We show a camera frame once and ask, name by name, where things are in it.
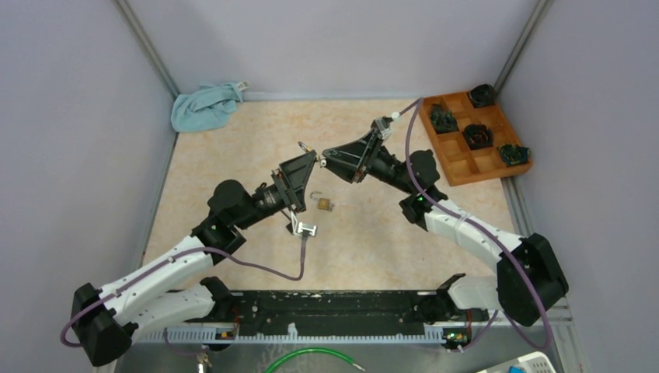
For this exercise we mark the dark rosette right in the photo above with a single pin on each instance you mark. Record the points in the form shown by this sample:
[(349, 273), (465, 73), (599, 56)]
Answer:
[(513, 155)]

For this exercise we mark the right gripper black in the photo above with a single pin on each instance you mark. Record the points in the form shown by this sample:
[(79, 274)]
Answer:
[(354, 160)]

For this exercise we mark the brass padlock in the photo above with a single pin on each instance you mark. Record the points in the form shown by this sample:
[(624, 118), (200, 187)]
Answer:
[(322, 203), (306, 148)]

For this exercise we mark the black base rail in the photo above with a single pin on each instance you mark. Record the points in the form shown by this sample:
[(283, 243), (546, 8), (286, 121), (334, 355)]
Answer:
[(338, 313)]

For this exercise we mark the white basket corner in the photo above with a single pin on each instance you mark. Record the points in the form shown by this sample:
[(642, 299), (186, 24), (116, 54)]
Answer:
[(535, 362)]

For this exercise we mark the dark rosette top corner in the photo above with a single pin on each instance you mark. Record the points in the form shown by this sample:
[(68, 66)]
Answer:
[(482, 96)]

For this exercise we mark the dark rosette upper left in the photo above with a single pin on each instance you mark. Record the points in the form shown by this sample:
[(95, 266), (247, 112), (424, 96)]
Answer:
[(442, 120)]

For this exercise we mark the light blue cloth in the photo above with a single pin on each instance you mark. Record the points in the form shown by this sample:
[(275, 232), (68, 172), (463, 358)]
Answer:
[(208, 108)]

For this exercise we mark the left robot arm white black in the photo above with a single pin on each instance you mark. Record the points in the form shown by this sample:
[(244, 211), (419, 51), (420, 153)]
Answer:
[(105, 322)]

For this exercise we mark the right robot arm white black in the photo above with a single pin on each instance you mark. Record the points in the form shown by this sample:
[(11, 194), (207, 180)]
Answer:
[(527, 279)]

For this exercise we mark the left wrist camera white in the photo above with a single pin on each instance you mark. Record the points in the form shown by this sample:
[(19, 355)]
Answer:
[(301, 229)]

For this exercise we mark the wooden compartment tray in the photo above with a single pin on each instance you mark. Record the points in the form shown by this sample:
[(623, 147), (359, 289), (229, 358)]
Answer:
[(460, 164)]

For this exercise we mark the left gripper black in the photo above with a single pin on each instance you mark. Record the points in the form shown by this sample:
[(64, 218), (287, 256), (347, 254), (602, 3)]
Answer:
[(291, 182)]

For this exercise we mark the dark rosette centre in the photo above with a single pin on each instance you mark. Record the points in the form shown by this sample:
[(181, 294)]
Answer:
[(478, 136)]

